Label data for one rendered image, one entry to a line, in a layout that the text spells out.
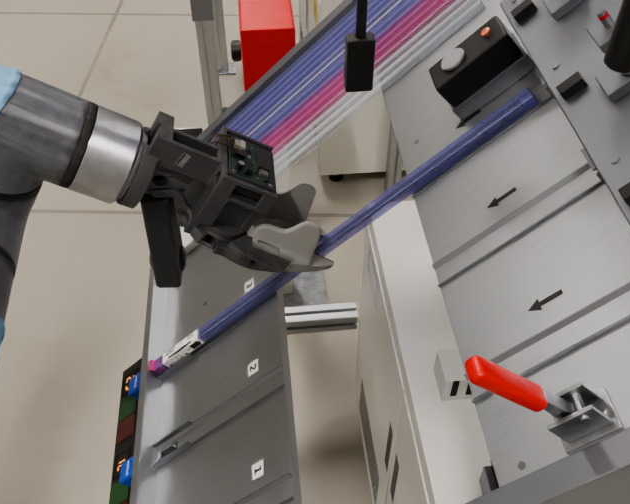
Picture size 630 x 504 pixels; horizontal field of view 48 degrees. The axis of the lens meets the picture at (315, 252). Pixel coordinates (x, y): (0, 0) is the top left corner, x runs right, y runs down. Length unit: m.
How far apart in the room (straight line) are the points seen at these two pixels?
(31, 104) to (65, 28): 2.55
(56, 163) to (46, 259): 1.49
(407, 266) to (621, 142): 0.65
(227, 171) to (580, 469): 0.35
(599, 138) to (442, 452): 0.52
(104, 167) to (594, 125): 0.37
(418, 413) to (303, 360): 0.83
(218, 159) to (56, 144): 0.13
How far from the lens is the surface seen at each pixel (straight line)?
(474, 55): 0.65
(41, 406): 1.78
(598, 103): 0.52
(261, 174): 0.63
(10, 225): 0.64
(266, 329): 0.73
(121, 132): 0.60
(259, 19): 1.37
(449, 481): 0.90
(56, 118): 0.59
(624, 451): 0.45
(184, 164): 0.61
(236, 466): 0.69
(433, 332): 1.01
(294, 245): 0.66
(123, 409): 0.92
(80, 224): 2.16
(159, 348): 0.87
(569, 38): 0.58
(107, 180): 0.60
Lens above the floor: 1.41
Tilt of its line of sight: 46 degrees down
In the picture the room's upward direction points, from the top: straight up
